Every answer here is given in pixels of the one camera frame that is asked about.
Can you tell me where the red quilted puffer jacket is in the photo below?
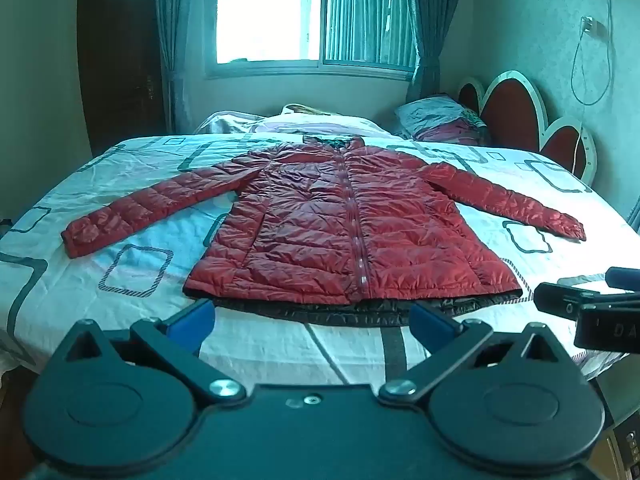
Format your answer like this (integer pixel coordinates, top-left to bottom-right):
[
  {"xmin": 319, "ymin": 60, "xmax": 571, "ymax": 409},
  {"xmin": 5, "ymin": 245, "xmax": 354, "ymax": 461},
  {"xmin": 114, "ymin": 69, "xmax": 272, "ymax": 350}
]
[{"xmin": 61, "ymin": 135, "xmax": 587, "ymax": 329}]

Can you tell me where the dark wooden door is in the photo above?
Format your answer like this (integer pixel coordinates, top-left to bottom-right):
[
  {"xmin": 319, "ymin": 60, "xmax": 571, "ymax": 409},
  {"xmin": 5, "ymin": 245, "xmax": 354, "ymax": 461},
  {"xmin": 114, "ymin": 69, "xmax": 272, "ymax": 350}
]
[{"xmin": 76, "ymin": 0, "xmax": 169, "ymax": 159}]

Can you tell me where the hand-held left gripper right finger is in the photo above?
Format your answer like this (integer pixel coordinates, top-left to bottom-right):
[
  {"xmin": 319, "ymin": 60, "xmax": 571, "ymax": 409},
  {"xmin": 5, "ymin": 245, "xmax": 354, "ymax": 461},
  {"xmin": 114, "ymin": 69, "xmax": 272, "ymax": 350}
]
[{"xmin": 379, "ymin": 302, "xmax": 569, "ymax": 404}]

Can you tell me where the red petal-shaped headboard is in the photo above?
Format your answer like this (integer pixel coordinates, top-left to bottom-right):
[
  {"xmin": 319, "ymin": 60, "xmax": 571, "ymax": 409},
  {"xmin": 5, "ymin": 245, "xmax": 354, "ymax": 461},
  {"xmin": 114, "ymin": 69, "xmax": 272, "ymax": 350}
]
[{"xmin": 457, "ymin": 70, "xmax": 597, "ymax": 184}]

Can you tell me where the folded blue pink bedding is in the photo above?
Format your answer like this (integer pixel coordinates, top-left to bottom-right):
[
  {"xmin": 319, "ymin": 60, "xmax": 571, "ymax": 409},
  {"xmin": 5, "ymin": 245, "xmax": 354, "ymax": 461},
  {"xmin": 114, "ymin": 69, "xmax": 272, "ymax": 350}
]
[{"xmin": 395, "ymin": 94, "xmax": 485, "ymax": 133}]

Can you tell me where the pink pillow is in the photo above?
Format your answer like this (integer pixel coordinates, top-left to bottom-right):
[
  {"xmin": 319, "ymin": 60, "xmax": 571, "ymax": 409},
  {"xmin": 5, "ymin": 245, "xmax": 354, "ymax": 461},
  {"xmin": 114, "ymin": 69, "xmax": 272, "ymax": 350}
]
[{"xmin": 414, "ymin": 119, "xmax": 492, "ymax": 144}]

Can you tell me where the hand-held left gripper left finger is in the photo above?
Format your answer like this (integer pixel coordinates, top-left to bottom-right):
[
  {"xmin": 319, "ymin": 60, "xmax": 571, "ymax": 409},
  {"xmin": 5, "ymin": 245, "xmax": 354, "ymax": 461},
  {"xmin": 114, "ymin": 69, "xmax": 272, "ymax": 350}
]
[{"xmin": 64, "ymin": 299, "xmax": 247, "ymax": 404}]

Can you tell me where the bed with patterned sheet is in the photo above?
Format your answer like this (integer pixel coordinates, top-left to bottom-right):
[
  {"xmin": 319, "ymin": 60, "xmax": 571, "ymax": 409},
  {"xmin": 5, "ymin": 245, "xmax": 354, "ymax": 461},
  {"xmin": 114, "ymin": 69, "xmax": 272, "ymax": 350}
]
[{"xmin": 0, "ymin": 131, "xmax": 640, "ymax": 387}]

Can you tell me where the bedside cabinet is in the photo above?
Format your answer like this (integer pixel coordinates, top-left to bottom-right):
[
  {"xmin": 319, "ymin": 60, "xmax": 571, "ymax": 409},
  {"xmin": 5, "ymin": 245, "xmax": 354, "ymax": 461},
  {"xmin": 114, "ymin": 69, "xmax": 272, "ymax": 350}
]
[{"xmin": 589, "ymin": 355, "xmax": 640, "ymax": 480}]

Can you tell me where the pink folded quilt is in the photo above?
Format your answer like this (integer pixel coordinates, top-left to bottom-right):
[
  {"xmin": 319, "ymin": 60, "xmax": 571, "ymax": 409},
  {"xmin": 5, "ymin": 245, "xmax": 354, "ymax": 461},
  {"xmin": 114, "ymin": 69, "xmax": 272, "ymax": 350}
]
[{"xmin": 192, "ymin": 105, "xmax": 401, "ymax": 139}]

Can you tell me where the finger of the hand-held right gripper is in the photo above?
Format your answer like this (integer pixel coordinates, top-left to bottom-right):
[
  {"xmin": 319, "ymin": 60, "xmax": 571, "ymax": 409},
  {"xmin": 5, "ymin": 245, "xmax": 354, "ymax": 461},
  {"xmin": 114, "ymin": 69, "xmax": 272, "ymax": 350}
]
[
  {"xmin": 604, "ymin": 267, "xmax": 640, "ymax": 294},
  {"xmin": 533, "ymin": 282, "xmax": 601, "ymax": 320}
]

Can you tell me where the thin wall cable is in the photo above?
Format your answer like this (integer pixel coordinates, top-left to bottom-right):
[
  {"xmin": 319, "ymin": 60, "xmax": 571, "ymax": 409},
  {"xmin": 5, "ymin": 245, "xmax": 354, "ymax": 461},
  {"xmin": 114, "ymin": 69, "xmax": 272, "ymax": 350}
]
[{"xmin": 571, "ymin": 0, "xmax": 615, "ymax": 107}]

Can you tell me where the sliding glass window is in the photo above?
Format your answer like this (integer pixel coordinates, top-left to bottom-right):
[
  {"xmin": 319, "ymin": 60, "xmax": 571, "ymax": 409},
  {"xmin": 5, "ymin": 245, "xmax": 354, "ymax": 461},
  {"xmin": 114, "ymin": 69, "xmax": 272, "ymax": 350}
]
[{"xmin": 202, "ymin": 0, "xmax": 422, "ymax": 81}]

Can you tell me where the wall socket with charger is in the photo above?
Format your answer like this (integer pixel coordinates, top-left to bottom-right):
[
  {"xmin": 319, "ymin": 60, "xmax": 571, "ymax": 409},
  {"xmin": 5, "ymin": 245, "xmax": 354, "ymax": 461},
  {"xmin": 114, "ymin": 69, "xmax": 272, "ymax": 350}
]
[{"xmin": 579, "ymin": 15, "xmax": 609, "ymax": 41}]

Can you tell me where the yellow printed cloth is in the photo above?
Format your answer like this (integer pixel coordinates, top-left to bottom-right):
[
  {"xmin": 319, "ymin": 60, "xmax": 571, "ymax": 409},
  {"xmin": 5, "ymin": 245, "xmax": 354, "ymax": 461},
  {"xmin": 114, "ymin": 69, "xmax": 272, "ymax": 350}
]
[{"xmin": 281, "ymin": 103, "xmax": 327, "ymax": 117}]

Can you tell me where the grey-blue curtain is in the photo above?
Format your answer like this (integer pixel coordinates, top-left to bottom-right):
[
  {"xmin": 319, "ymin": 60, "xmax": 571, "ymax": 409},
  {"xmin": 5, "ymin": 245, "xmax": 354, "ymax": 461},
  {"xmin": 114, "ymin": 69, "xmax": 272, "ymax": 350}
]
[
  {"xmin": 402, "ymin": 0, "xmax": 474, "ymax": 104},
  {"xmin": 152, "ymin": 0, "xmax": 222, "ymax": 136}
]

